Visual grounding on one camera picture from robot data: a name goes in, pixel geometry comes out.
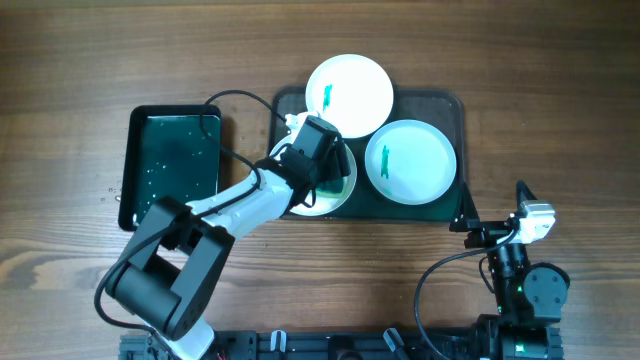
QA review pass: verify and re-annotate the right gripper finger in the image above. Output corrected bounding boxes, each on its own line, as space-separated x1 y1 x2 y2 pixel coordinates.
516 180 538 213
452 182 480 223

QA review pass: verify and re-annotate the green yellow sponge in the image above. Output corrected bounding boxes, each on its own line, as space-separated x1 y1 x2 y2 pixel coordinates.
316 178 346 197

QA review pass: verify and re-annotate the white plate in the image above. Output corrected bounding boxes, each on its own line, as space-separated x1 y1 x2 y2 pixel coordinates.
305 54 394 139
290 147 358 217

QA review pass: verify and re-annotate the right black cable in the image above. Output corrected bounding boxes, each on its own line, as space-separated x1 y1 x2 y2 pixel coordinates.
413 219 521 360

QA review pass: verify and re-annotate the small black water tray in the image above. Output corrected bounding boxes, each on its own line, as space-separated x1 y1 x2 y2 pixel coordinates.
118 105 221 231

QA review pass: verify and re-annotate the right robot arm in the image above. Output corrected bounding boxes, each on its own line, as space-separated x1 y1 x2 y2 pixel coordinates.
450 181 570 360

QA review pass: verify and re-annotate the large dark green tray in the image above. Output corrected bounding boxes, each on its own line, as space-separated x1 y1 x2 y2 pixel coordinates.
268 87 466 222

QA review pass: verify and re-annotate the white plate top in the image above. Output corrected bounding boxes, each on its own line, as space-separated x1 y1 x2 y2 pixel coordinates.
305 54 394 139

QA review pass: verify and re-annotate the black cable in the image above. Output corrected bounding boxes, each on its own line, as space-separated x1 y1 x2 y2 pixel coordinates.
413 219 521 360
93 89 291 334

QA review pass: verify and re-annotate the light blue plate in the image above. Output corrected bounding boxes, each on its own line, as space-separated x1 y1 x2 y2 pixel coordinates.
364 119 457 206

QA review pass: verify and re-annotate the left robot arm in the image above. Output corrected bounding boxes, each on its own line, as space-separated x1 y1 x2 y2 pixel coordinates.
94 115 350 359

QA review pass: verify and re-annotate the left black cable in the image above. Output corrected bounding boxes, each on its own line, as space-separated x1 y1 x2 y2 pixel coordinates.
93 89 291 334

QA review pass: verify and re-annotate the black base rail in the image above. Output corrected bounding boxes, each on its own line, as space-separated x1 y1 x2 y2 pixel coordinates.
118 327 565 360

